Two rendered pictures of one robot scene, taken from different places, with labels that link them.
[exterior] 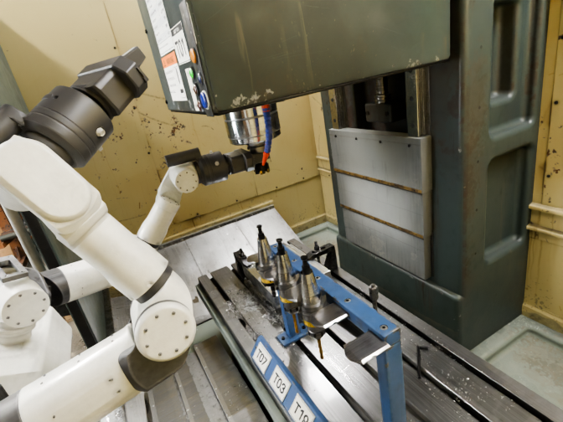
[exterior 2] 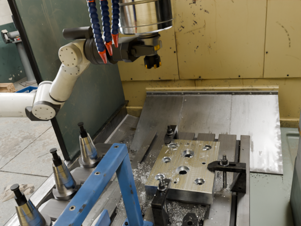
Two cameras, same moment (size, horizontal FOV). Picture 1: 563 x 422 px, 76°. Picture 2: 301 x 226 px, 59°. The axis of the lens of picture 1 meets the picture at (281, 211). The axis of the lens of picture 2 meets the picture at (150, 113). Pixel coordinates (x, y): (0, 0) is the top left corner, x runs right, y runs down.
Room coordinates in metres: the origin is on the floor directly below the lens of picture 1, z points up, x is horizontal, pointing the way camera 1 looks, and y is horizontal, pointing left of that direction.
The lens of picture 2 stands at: (0.56, -0.48, 1.62)
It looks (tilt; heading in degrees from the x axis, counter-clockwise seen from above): 27 degrees down; 47
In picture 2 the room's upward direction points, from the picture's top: 9 degrees counter-clockwise
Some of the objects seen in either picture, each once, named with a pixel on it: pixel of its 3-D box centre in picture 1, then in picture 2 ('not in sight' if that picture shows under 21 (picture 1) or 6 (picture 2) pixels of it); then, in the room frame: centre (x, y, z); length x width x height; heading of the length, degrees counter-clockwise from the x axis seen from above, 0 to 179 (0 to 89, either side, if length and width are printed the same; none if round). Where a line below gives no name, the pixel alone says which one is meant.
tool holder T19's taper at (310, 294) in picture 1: (308, 285); (27, 214); (0.63, -0.03, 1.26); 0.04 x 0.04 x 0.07
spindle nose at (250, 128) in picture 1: (251, 118); (144, 4); (1.08, 0.03, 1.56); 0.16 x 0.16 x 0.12
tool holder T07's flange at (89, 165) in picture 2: (267, 264); (92, 161); (0.83, 0.06, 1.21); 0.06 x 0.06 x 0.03
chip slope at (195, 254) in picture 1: (233, 266); (200, 132); (1.69, 0.31, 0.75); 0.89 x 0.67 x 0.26; 114
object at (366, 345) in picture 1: (363, 348); not in sight; (0.48, -0.09, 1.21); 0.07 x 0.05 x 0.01; 114
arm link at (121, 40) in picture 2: (228, 162); (118, 48); (1.05, 0.13, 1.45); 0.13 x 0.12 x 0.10; 21
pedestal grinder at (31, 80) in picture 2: not in sight; (23, 55); (2.65, 5.26, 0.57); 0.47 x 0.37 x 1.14; 174
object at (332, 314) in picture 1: (327, 316); not in sight; (0.58, -0.05, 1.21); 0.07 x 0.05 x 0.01; 114
